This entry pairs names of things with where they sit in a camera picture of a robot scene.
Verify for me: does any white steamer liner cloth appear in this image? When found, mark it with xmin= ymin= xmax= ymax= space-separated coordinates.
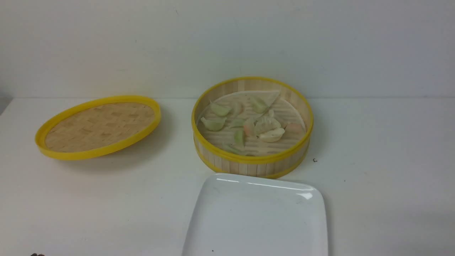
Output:
xmin=196 ymin=90 xmax=306 ymax=156

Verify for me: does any white square plate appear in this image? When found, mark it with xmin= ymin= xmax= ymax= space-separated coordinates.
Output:
xmin=182 ymin=174 xmax=329 ymax=256

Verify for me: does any green dumpling small middle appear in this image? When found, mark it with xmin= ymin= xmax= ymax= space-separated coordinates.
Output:
xmin=228 ymin=118 xmax=246 ymax=129

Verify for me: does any bamboo steamer lid yellow rim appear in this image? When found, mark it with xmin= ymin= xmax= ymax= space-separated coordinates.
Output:
xmin=35 ymin=95 xmax=161 ymax=161

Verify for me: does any pink dumpling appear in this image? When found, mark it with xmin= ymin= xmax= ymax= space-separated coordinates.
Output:
xmin=243 ymin=118 xmax=256 ymax=138
xmin=285 ymin=123 xmax=306 ymax=135

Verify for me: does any bamboo steamer basket yellow rim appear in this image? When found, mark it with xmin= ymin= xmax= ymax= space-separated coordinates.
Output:
xmin=191 ymin=77 xmax=314 ymax=179

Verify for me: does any pink dumpling right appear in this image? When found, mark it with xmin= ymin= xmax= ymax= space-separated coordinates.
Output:
xmin=285 ymin=123 xmax=306 ymax=135

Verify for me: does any green dumpling back centre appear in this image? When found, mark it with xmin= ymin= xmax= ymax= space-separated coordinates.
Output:
xmin=249 ymin=95 xmax=269 ymax=114

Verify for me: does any white dumpling large pleated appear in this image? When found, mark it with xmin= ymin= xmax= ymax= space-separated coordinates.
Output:
xmin=254 ymin=109 xmax=282 ymax=136

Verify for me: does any cream dumpling front right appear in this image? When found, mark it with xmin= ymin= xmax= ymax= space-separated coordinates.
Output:
xmin=258 ymin=128 xmax=285 ymax=143

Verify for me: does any green dumpling back left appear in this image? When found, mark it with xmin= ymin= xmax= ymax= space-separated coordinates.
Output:
xmin=209 ymin=102 xmax=232 ymax=117

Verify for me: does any green dumpling far left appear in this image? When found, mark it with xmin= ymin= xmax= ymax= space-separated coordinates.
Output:
xmin=200 ymin=117 xmax=226 ymax=132

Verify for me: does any green dumpling front centre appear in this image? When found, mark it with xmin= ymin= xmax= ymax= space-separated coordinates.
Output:
xmin=234 ymin=129 xmax=245 ymax=150

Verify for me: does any pink dumpling centre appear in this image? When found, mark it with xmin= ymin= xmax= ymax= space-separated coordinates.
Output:
xmin=243 ymin=118 xmax=256 ymax=138

